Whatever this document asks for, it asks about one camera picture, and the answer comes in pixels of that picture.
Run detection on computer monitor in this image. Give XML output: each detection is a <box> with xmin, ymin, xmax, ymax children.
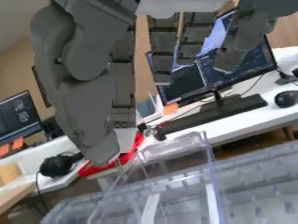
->
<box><xmin>148</xmin><ymin>9</ymin><xmax>280</xmax><ymax>107</ymax></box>
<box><xmin>0</xmin><ymin>90</ymin><xmax>46</xmax><ymax>147</ymax></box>

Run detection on black keyboard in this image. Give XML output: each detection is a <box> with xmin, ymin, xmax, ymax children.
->
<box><xmin>155</xmin><ymin>93</ymin><xmax>271</xmax><ymax>142</ymax></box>

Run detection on white desk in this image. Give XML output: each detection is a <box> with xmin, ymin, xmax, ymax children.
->
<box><xmin>88</xmin><ymin>45</ymin><xmax>298</xmax><ymax>183</ymax></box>
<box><xmin>0</xmin><ymin>134</ymin><xmax>92</xmax><ymax>198</ymax></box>

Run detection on red tray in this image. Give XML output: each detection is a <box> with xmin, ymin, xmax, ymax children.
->
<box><xmin>78</xmin><ymin>131</ymin><xmax>147</xmax><ymax>178</ymax></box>

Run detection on black mouse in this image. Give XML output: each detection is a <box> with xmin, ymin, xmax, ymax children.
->
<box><xmin>275</xmin><ymin>89</ymin><xmax>298</xmax><ymax>109</ymax></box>

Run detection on black headphones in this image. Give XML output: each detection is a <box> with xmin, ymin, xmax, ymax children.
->
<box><xmin>39</xmin><ymin>151</ymin><xmax>87</xmax><ymax>179</ymax></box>

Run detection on clear box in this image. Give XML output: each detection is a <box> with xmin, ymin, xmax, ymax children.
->
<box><xmin>42</xmin><ymin>131</ymin><xmax>298</xmax><ymax>224</ymax></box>

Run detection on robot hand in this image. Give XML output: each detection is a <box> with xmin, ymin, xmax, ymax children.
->
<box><xmin>30</xmin><ymin>0</ymin><xmax>298</xmax><ymax>166</ymax></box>

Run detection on small wooden box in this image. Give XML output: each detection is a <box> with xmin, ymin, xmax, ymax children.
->
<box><xmin>0</xmin><ymin>163</ymin><xmax>24</xmax><ymax>188</ymax></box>

